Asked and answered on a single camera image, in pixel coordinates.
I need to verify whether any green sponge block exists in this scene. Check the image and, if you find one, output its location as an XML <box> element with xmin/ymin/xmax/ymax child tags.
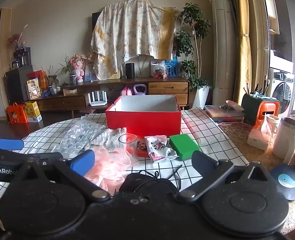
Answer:
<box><xmin>170</xmin><ymin>134</ymin><xmax>201</xmax><ymax>160</ymax></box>

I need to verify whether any clear bubble wrap bag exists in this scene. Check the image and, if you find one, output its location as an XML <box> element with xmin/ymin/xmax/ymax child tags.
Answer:
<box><xmin>52</xmin><ymin>116</ymin><xmax>106</xmax><ymax>159</ymax></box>

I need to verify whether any panda print wipes pack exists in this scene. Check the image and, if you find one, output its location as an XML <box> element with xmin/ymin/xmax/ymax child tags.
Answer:
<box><xmin>145</xmin><ymin>135</ymin><xmax>178</xmax><ymax>163</ymax></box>

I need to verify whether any white knitted cloth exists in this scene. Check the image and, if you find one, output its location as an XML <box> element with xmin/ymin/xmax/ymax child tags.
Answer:
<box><xmin>88</xmin><ymin>127</ymin><xmax>127</xmax><ymax>152</ymax></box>

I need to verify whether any black white checkered tablecloth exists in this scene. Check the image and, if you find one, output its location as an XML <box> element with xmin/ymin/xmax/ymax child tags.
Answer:
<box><xmin>0</xmin><ymin>107</ymin><xmax>249</xmax><ymax>198</ymax></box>

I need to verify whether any orange gift bag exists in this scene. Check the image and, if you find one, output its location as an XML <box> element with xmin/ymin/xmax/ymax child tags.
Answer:
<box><xmin>6</xmin><ymin>103</ymin><xmax>28</xmax><ymax>124</ymax></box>

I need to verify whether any yellow carton box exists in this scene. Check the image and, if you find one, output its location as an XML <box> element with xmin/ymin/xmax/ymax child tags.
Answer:
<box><xmin>24</xmin><ymin>101</ymin><xmax>42</xmax><ymax>123</ymax></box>

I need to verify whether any clear drinking glass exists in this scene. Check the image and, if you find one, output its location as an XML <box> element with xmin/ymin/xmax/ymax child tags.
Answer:
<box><xmin>119</xmin><ymin>133</ymin><xmax>138</xmax><ymax>156</ymax></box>

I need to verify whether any clear plastic organizer case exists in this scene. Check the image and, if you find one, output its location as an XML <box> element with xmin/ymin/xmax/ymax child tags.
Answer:
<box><xmin>204</xmin><ymin>104</ymin><xmax>244</xmax><ymax>123</ymax></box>

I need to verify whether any cartoon snack box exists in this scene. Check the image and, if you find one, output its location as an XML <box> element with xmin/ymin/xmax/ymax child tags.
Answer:
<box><xmin>26</xmin><ymin>78</ymin><xmax>41</xmax><ymax>100</ymax></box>

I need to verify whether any orange tissue holder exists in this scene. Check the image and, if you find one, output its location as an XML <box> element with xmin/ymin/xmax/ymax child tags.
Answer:
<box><xmin>247</xmin><ymin>100</ymin><xmax>280</xmax><ymax>151</ymax></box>

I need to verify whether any red cartoon boy packet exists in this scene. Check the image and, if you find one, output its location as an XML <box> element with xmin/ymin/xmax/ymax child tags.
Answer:
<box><xmin>136</xmin><ymin>137</ymin><xmax>148</xmax><ymax>158</ymax></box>

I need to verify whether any white wifi router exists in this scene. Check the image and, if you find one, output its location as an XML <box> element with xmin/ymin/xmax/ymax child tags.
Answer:
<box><xmin>87</xmin><ymin>90</ymin><xmax>108</xmax><ymax>107</ymax></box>

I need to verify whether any black mini fridge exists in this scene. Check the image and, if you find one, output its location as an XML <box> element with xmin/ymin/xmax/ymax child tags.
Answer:
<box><xmin>5</xmin><ymin>66</ymin><xmax>33</xmax><ymax>105</ymax></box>

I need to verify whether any wooden tv cabinet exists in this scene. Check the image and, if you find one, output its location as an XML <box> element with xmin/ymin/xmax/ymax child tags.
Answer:
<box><xmin>36</xmin><ymin>77</ymin><xmax>190</xmax><ymax>116</ymax></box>

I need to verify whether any dark green utensil holder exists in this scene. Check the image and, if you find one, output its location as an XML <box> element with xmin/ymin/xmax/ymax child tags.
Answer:
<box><xmin>241</xmin><ymin>94</ymin><xmax>268</xmax><ymax>126</ymax></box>

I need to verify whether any red cardboard box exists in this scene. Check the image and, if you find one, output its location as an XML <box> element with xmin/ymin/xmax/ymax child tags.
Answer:
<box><xmin>105</xmin><ymin>95</ymin><xmax>182</xmax><ymax>137</ymax></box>

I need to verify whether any white steel tumbler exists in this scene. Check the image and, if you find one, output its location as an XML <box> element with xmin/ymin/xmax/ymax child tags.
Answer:
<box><xmin>273</xmin><ymin>117</ymin><xmax>295</xmax><ymax>164</ymax></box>

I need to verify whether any blue whale round lid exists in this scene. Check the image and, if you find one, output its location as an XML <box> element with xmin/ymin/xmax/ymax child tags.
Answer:
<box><xmin>271</xmin><ymin>164</ymin><xmax>295</xmax><ymax>201</ymax></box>

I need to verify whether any pink small bag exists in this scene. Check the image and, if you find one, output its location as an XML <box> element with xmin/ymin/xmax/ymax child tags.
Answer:
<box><xmin>121</xmin><ymin>87</ymin><xmax>133</xmax><ymax>96</ymax></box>

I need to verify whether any black coffee machine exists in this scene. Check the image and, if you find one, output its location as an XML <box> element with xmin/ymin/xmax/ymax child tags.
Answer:
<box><xmin>13</xmin><ymin>47</ymin><xmax>32</xmax><ymax>67</ymax></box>

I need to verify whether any purple kettlebell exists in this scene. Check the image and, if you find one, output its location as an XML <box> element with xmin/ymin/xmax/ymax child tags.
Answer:
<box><xmin>133</xmin><ymin>83</ymin><xmax>147</xmax><ymax>95</ymax></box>

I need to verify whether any small potted orchid plant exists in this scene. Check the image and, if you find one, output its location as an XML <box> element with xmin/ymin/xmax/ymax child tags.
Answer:
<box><xmin>60</xmin><ymin>55</ymin><xmax>77</xmax><ymax>85</ymax></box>

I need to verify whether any pink plush doll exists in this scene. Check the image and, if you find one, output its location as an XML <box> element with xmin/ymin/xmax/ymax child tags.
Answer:
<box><xmin>70</xmin><ymin>54</ymin><xmax>84</xmax><ymax>83</ymax></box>

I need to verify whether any blue plastic bag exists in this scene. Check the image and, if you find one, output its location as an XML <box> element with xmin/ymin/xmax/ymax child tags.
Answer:
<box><xmin>165</xmin><ymin>57</ymin><xmax>179</xmax><ymax>77</ymax></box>

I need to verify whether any plastic bag of fruit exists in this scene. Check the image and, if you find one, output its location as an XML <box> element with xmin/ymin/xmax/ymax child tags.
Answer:
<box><xmin>150</xmin><ymin>60</ymin><xmax>167</xmax><ymax>79</ymax></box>

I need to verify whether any black cylinder speaker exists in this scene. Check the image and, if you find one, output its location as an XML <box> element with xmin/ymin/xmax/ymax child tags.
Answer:
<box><xmin>125</xmin><ymin>62</ymin><xmax>135</xmax><ymax>79</ymax></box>

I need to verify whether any washing machine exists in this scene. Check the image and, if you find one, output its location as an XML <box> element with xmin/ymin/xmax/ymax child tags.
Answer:
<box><xmin>269</xmin><ymin>68</ymin><xmax>295</xmax><ymax>118</ymax></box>

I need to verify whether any tall green potted plant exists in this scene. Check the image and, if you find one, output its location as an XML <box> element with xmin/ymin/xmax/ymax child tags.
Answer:
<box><xmin>173</xmin><ymin>3</ymin><xmax>211</xmax><ymax>109</ymax></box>

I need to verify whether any beige standing air conditioner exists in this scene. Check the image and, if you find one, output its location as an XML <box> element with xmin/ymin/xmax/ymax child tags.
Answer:
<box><xmin>209</xmin><ymin>0</ymin><xmax>237</xmax><ymax>105</ymax></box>

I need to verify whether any floral sheet over television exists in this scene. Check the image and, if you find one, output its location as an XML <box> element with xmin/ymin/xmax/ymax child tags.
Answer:
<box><xmin>90</xmin><ymin>0</ymin><xmax>180</xmax><ymax>80</ymax></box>

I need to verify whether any yellow curtain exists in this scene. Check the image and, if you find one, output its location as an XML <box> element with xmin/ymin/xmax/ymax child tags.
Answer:
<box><xmin>236</xmin><ymin>0</ymin><xmax>252</xmax><ymax>103</ymax></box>

